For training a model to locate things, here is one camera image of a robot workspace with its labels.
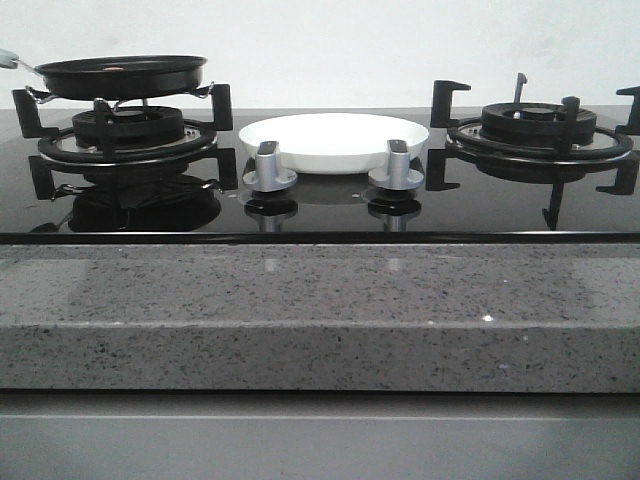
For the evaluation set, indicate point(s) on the black frying pan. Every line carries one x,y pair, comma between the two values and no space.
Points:
146,67

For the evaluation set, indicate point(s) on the white round plate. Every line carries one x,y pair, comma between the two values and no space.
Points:
333,143

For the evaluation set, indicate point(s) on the silver stove knob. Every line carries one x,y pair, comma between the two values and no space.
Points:
269,174
397,175

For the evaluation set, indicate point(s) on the grey speckled stone countertop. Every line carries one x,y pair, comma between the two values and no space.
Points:
457,318

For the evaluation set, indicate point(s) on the black pan support grate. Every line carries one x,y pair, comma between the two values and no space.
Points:
584,147
58,151

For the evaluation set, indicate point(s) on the black glass gas hob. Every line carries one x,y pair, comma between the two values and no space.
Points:
205,202

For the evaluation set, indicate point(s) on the black gas burner head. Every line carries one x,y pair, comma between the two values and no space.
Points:
526,124
132,127

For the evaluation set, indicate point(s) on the grey cabinet front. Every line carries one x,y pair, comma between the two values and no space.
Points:
315,436

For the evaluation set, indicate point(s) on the wire pan reducer rack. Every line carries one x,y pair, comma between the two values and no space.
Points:
100,94

